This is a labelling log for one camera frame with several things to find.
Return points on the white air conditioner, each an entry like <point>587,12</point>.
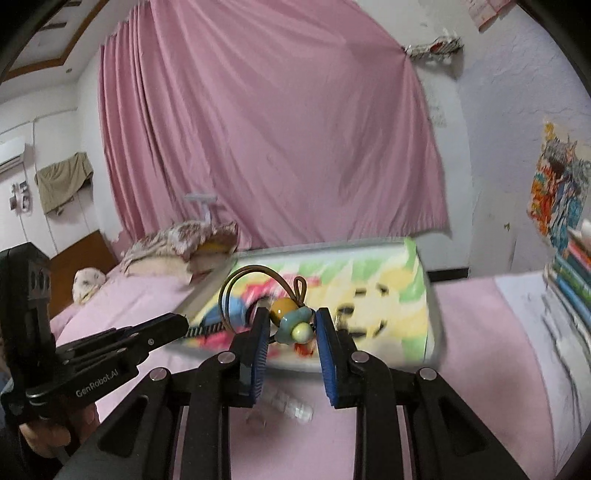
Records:
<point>10,154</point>

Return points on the pink blanket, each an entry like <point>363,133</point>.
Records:
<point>485,346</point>

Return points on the person's left hand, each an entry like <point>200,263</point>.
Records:
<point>46,436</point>

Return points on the grey box with colourful lining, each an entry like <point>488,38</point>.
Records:
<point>383,295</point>

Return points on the white plush pillow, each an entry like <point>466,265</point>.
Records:
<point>88,284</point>

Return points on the beige pillow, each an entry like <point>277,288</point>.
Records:
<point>157,266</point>

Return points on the green hanging cloth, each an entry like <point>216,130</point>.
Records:
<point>62,182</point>

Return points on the wooden headboard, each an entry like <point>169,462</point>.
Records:
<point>78,258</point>

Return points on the pink curtain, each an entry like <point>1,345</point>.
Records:
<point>277,129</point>

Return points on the colourful wall poster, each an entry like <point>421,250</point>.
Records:
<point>561,194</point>

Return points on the beige wristwatch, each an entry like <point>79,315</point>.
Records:
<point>291,404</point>

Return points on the blue smartwatch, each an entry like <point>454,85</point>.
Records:
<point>235,311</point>

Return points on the pink bed sheet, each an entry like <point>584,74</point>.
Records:
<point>138,295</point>

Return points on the floral pillow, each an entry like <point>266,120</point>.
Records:
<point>180,237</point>

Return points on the stack of books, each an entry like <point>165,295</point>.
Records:
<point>572,286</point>

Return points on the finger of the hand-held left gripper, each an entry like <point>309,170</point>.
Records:
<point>325,360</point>
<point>258,360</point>

